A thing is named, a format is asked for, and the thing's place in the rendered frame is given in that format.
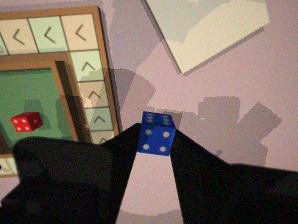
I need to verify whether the beige flat rectangular block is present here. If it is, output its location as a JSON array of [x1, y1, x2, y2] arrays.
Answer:
[[144, 0, 269, 74]]

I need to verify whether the red die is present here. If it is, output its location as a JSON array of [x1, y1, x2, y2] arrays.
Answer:
[[11, 112, 43, 132]]

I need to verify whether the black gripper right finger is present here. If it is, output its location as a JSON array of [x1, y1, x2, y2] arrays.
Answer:
[[170, 129, 298, 224]]

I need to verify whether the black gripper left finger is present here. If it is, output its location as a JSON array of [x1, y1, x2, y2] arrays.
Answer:
[[13, 123, 141, 224]]

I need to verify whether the square board game track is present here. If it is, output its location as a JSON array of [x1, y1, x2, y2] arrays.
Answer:
[[0, 5, 120, 143]]

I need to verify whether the blue die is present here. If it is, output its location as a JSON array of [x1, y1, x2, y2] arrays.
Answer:
[[137, 111, 176, 156]]

